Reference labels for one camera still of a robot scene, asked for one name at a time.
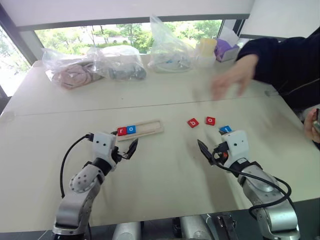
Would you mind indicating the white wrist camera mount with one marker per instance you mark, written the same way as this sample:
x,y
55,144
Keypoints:
x,y
102,143
236,145

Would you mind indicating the red letter tile r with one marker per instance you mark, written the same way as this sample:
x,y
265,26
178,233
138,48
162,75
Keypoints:
x,y
122,131

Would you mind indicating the person's left hand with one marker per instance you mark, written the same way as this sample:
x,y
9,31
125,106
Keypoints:
x,y
309,127

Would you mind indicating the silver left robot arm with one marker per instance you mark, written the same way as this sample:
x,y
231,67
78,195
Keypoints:
x,y
77,190

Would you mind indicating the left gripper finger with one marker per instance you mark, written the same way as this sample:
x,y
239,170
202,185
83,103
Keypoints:
x,y
132,148
114,133

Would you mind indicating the plastic bag with grey items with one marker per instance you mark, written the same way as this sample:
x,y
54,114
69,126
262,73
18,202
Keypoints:
x,y
125,67

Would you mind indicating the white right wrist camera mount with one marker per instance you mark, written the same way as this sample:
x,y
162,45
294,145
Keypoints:
x,y
236,145

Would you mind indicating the tall clear plastic bag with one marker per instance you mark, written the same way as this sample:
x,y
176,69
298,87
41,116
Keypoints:
x,y
170,52

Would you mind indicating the purple cardboard box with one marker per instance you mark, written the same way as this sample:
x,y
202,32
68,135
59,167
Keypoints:
x,y
225,51

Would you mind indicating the silver rounded cylinder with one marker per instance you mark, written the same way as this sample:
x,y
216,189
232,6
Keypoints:
x,y
126,231
195,228

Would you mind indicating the person's dark sleeved body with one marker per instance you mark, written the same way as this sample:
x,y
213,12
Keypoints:
x,y
287,65

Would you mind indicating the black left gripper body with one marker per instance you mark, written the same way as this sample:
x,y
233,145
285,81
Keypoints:
x,y
121,156

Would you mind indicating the dark window frame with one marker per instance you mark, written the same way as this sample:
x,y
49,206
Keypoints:
x,y
125,21

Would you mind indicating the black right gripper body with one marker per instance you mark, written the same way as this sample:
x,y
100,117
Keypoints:
x,y
220,153

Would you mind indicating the person's right hand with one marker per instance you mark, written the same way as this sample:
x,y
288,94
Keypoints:
x,y
237,75

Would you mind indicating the blue letter tile o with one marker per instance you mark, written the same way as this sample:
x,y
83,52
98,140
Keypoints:
x,y
131,129

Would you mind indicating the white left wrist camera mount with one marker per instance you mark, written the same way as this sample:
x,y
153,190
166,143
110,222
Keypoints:
x,y
102,143

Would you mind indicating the pale yellow plastic cup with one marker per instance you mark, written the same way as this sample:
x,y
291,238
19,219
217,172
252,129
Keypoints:
x,y
207,50

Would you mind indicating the plastic bag with pink items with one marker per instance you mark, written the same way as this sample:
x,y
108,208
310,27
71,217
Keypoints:
x,y
72,75

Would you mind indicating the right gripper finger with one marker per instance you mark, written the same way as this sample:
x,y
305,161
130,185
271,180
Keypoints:
x,y
222,133
206,151

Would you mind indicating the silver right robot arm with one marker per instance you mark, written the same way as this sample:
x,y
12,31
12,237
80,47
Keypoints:
x,y
270,200

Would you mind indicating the wooden letter tray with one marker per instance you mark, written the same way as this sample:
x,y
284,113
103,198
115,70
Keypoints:
x,y
150,128

